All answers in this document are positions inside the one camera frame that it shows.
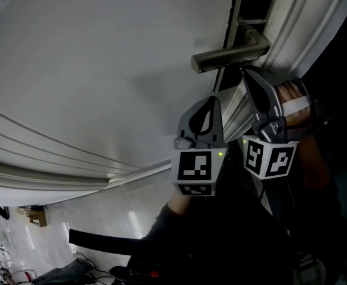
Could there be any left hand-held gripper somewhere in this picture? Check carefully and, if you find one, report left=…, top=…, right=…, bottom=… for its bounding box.
left=170, top=95, right=229, bottom=197

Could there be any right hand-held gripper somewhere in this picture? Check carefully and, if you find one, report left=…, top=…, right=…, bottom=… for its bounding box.
left=240, top=66, right=326, bottom=180

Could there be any dark door lock plate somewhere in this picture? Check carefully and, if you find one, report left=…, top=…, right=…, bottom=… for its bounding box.
left=213, top=0, right=278, bottom=93

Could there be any person's left forearm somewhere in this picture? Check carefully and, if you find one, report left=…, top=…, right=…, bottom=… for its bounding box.
left=140, top=188, right=218, bottom=249

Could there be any person's right forearm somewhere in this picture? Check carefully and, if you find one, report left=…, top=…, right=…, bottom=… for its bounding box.
left=296, top=134, right=343, bottom=207

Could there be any white panelled door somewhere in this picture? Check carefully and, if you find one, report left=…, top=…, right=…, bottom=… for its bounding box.
left=0, top=0, right=347, bottom=209

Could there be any person's right hand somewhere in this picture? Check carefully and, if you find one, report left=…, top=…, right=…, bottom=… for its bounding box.
left=276, top=80, right=312, bottom=128

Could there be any person's dark clothing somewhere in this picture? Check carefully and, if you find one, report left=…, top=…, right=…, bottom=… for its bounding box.
left=128, top=188, right=347, bottom=285

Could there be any black tube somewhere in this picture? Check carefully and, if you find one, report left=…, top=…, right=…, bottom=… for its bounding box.
left=68, top=229, right=150, bottom=258

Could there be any wooden block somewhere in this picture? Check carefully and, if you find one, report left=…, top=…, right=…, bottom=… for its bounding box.
left=16, top=205, right=48, bottom=228

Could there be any grey denim cloth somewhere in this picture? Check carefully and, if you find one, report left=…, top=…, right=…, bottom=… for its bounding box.
left=31, top=258, right=94, bottom=285

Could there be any metal door handle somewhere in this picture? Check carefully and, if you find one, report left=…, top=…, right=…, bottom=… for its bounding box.
left=190, top=15, right=272, bottom=75

